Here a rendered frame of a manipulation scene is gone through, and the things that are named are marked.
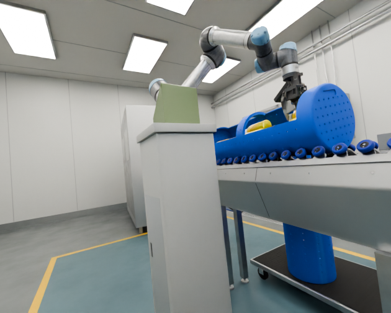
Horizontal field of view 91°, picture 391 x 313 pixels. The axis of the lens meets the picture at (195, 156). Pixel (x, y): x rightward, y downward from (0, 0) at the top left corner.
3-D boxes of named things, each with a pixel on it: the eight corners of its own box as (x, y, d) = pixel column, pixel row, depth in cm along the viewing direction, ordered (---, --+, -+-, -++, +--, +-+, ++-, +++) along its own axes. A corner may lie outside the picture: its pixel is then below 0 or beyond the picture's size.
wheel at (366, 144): (374, 136, 58) (377, 140, 59) (357, 139, 63) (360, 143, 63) (370, 149, 57) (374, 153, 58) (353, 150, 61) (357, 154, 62)
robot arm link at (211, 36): (201, 18, 112) (274, 21, 81) (209, 35, 121) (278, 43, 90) (188, 33, 112) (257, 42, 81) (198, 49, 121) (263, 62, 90)
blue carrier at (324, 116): (322, 160, 71) (303, 85, 71) (210, 167, 151) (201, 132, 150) (362, 143, 83) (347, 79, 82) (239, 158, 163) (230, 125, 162)
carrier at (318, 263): (342, 271, 129) (299, 257, 152) (326, 141, 133) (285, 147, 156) (326, 291, 112) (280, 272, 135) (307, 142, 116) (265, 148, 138)
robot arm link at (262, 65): (252, 49, 97) (275, 41, 91) (257, 67, 105) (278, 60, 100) (252, 61, 94) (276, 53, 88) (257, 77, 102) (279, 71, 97)
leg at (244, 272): (244, 284, 148) (235, 203, 151) (239, 281, 154) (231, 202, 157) (250, 282, 151) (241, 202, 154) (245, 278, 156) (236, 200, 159)
